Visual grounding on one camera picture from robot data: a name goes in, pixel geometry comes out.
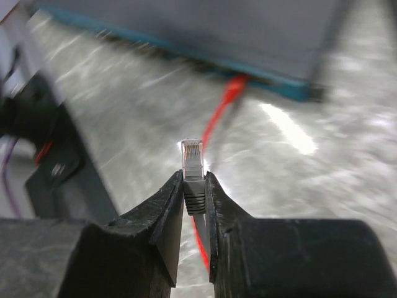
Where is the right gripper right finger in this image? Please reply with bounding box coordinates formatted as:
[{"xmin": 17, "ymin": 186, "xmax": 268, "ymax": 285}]
[{"xmin": 205, "ymin": 173, "xmax": 396, "ymax": 297}]

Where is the large black network switch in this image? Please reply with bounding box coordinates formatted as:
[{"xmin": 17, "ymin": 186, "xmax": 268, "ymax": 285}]
[{"xmin": 33, "ymin": 1, "xmax": 346, "ymax": 101}]

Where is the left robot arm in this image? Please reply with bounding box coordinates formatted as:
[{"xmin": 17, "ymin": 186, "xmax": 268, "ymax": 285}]
[{"xmin": 1, "ymin": 73, "xmax": 118, "ymax": 225}]

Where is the red patch cable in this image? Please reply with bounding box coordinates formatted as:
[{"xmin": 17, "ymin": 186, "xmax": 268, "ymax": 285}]
[{"xmin": 192, "ymin": 73, "xmax": 251, "ymax": 271}]

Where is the grey patch cable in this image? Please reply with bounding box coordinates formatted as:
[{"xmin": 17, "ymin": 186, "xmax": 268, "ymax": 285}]
[{"xmin": 181, "ymin": 138, "xmax": 209, "ymax": 258}]

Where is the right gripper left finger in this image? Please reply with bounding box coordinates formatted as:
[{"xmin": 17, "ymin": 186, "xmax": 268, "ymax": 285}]
[{"xmin": 1, "ymin": 171, "xmax": 183, "ymax": 297}]

